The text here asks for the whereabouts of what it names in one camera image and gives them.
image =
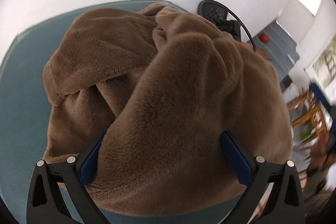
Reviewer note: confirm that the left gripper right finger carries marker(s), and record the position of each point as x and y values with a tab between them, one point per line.
285	203

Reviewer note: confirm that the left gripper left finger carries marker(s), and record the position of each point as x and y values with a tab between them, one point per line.
45	202

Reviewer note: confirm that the brown fleece sweater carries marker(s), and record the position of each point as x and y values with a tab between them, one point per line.
160	86

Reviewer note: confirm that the wooden chair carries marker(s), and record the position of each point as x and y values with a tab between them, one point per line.
314	121

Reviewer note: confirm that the teal table mat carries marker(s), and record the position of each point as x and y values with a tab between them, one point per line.
25	109

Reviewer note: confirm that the red ball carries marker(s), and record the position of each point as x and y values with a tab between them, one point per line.
264	38

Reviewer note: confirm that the black jacket on chair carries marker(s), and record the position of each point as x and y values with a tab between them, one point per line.
230	26

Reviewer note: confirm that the black mesh chair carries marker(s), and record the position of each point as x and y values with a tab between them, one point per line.
212	11

